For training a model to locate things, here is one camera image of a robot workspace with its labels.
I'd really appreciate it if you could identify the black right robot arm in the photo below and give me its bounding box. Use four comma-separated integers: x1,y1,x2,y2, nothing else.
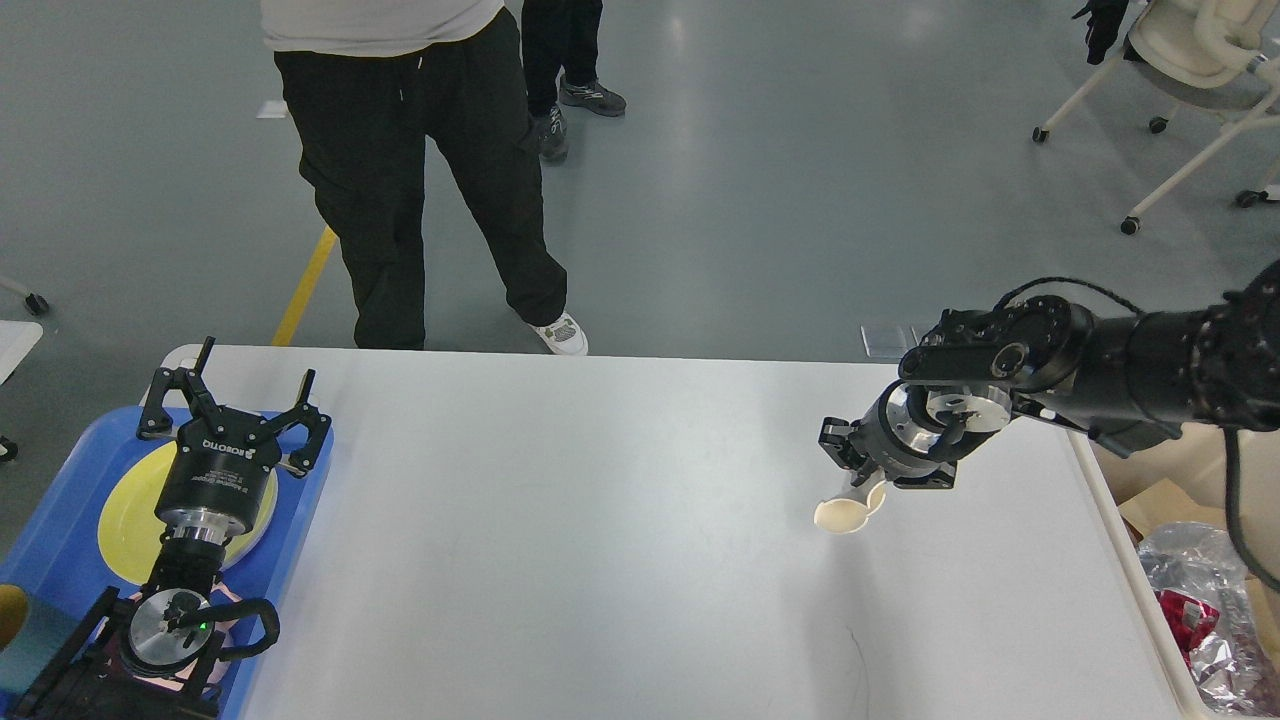
818,265,1279,589

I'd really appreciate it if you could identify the red wrapper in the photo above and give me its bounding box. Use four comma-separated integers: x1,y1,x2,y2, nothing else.
1155,589,1221,669

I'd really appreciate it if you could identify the white paper cup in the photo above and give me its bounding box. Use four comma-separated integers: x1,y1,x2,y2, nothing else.
813,477,887,536

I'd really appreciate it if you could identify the person in black trousers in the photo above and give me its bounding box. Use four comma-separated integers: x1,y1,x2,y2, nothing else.
520,1,627,161

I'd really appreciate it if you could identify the person in grey shirt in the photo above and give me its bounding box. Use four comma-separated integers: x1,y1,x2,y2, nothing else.
261,1,589,356

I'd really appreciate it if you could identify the pink HOME mug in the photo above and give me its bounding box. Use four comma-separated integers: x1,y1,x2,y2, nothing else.
119,585,239,691

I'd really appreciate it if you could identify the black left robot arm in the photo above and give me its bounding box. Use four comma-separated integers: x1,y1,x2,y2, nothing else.
3,341,332,719

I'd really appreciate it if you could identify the beige plastic bin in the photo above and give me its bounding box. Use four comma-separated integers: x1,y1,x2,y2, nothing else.
1068,424,1279,719

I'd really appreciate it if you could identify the yellow plastic plate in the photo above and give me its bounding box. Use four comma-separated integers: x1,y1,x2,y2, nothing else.
99,439,282,585

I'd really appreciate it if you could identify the white side table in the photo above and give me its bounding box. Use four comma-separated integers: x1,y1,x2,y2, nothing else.
0,320,44,384

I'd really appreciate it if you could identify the white office chair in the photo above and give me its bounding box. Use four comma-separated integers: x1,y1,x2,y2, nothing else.
1032,1,1279,234

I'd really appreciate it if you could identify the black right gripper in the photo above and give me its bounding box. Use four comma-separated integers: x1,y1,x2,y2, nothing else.
818,386,961,489

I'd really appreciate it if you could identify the foil tray with paper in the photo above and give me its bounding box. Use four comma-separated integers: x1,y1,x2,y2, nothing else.
1137,521,1277,717

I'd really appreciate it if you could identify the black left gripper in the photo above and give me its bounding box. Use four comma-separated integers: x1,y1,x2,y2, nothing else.
136,336,332,541

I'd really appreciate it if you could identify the brown paper in bin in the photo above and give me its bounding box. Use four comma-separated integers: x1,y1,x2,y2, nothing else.
1117,479,1228,547

